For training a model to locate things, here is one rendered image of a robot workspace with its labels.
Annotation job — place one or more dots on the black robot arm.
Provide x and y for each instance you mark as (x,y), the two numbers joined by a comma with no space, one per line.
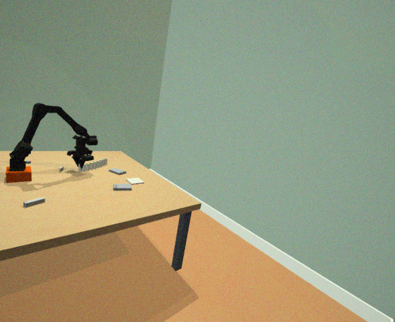
(23,149)

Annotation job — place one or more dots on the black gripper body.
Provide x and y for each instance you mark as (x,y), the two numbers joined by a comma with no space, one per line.
(80,152)

